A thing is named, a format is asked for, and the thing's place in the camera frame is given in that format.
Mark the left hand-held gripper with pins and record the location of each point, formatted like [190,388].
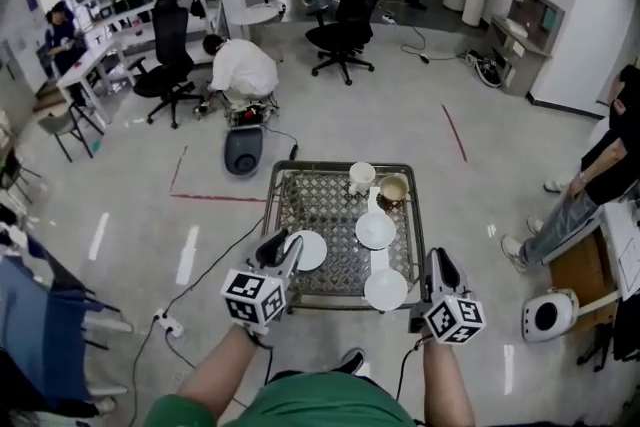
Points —
[250,297]

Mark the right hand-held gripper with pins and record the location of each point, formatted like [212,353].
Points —
[452,317]

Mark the white plate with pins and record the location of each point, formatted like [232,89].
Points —
[312,250]
[375,230]
[385,289]

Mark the person's right forearm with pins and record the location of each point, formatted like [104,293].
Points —
[447,385]

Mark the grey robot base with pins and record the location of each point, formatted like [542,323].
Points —
[244,147]

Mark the person's left forearm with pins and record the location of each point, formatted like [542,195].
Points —
[215,370]

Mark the glass lattice side table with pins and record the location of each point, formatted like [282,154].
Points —
[320,205]

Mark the angled red floor tape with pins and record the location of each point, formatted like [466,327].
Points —
[220,198]

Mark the white round device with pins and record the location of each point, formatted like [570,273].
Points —
[532,320]

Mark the brown bowl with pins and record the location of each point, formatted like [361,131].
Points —
[393,189]

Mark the white mug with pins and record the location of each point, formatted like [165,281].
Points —
[362,175]

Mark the person's right shoe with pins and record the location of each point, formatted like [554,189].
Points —
[352,360]

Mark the white power strip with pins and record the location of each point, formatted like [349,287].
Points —
[170,324]

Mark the wooden cabinet with white top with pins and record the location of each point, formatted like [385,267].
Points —
[580,265]

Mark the straight red floor tape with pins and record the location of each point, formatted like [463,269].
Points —
[454,132]

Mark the disassembled robot part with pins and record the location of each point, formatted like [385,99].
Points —
[250,112]

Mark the person's green shirt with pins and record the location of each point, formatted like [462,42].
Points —
[325,405]

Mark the black swivel chair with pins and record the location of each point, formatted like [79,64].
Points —
[625,330]

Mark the blue cloth cover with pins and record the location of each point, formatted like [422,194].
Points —
[55,330]

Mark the round white table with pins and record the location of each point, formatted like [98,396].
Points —
[257,15]

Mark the black mesh office chair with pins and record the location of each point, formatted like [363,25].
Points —
[170,35]

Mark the grey chair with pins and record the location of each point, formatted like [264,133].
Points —
[57,122]

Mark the white desk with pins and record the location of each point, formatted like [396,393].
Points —
[85,65]

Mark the black folding chair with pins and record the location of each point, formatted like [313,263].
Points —
[12,170]

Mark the grey wall cabinet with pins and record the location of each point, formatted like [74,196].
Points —
[535,15]

